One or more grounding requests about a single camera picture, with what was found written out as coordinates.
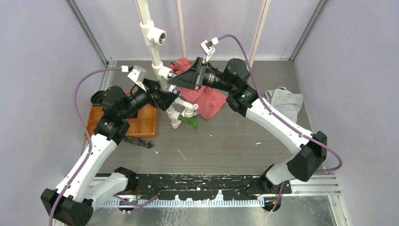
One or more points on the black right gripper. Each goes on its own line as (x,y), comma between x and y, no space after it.
(188,78)

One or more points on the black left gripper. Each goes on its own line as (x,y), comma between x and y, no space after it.
(164,98)

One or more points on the chrome water faucet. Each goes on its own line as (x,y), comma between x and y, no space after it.
(173,88)

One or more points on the white PVC pipe frame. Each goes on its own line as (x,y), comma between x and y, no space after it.
(196,20)

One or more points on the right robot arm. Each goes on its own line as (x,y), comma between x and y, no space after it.
(308,149)

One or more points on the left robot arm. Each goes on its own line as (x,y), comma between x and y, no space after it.
(73,202)

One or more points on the red cloth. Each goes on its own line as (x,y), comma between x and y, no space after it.
(208,99)

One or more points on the orange compartment tray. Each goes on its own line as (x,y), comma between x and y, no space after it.
(143,124)

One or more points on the green plastic faucet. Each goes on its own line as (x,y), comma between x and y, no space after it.
(189,120)

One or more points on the unrolled dark patterned necktie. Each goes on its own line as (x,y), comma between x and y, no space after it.
(139,142)

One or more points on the grey cloth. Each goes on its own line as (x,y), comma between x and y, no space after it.
(286,102)

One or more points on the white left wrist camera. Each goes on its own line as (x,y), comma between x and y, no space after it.
(136,74)

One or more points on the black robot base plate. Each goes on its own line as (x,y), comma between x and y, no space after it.
(199,187)

